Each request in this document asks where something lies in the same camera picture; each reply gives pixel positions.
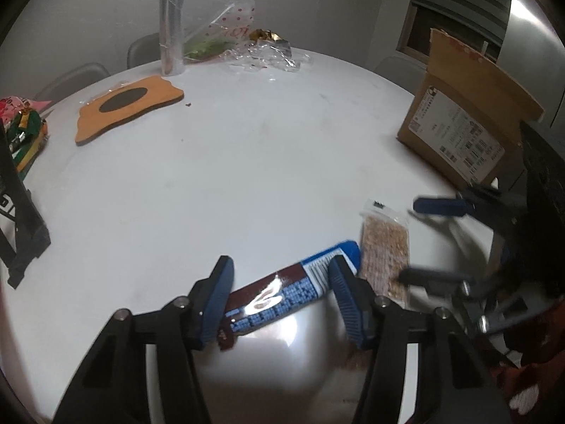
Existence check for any pink snack packet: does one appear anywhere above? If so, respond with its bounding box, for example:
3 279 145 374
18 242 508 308
0 96 51 124

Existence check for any clear polka dot plastic bag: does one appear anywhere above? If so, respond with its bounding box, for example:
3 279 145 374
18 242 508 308
183 0 257 60

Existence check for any gold foil wrapper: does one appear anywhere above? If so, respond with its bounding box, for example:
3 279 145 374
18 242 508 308
249 29 292 49

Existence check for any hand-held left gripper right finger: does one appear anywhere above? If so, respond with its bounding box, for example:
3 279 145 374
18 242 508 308
329 255 504 424

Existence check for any clear film roll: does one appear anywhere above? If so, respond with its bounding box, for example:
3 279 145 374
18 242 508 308
159 0 188 77

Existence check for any stainless steel refrigerator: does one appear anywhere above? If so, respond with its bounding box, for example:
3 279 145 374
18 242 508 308
494 0 565 129

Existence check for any orange wooden trivet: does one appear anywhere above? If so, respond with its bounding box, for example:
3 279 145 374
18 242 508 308
75 76 185 146

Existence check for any green and yellow snack packet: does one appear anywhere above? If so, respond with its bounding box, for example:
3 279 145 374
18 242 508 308
9 108 49 173

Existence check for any blue and brown chocolate bar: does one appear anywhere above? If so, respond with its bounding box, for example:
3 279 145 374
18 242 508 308
216 241 363 352

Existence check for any red printed clothing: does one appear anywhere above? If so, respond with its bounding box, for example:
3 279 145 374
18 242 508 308
494 296 565 424

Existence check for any grey chair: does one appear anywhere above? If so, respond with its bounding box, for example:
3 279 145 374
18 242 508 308
127 33 162 69
373 55 427 87
33 63 111 102

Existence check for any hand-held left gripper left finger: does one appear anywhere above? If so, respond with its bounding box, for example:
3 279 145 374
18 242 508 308
53 255 234 424

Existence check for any black stand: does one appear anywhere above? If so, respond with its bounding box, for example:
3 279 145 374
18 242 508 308
0 121 51 290

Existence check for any brown cardboard box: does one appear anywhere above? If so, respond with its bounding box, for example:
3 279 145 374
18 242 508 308
397 28 545 190

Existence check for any clear cereal bar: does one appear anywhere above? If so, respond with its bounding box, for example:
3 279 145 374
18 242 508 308
357 199 411 310

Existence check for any crumpled clear plastic wrapper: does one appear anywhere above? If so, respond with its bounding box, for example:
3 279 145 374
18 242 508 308
230 40 312 73

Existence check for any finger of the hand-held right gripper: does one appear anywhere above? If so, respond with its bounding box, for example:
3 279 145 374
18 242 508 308
412 183 530 236
397 267 550 335

